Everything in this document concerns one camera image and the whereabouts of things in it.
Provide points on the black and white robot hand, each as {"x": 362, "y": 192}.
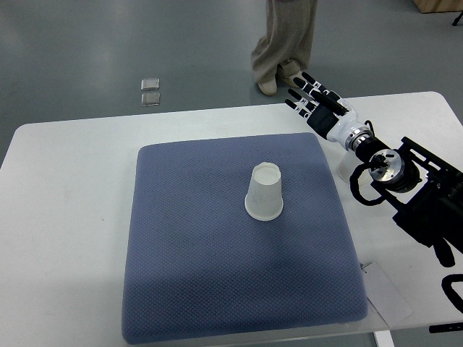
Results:
{"x": 324, "y": 111}

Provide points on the white paper cup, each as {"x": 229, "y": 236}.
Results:
{"x": 263, "y": 200}
{"x": 347, "y": 165}

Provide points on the person in beige trousers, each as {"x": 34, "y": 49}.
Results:
{"x": 284, "y": 51}

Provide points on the white paper cup on cushion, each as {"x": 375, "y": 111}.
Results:
{"x": 263, "y": 200}

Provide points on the wooden furniture corner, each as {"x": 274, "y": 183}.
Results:
{"x": 438, "y": 6}

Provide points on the black object at edge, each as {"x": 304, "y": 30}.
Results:
{"x": 457, "y": 19}

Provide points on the upper metal floor plate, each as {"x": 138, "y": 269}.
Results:
{"x": 150, "y": 84}

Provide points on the white paper tag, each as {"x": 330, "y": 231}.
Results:
{"x": 383, "y": 295}

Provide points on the blue textured cushion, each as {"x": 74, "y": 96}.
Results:
{"x": 198, "y": 265}

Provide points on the white table leg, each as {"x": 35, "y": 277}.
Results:
{"x": 383, "y": 338}

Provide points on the black table control panel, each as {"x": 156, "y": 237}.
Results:
{"x": 446, "y": 328}

